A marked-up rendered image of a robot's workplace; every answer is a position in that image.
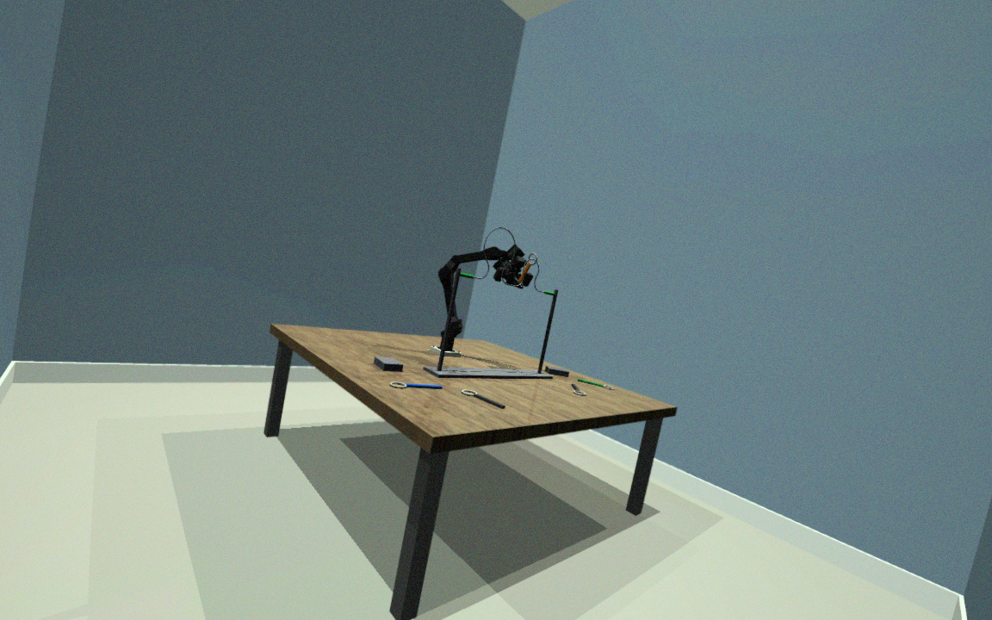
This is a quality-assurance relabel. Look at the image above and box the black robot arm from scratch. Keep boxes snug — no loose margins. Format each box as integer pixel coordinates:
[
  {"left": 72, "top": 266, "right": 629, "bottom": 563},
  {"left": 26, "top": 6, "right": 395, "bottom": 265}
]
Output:
[{"left": 438, "top": 244, "right": 527, "bottom": 352}]

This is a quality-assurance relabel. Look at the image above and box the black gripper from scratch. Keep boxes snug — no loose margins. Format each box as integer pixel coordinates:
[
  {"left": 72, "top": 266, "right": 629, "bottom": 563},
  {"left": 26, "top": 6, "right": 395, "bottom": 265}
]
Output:
[{"left": 493, "top": 263, "right": 533, "bottom": 289}]

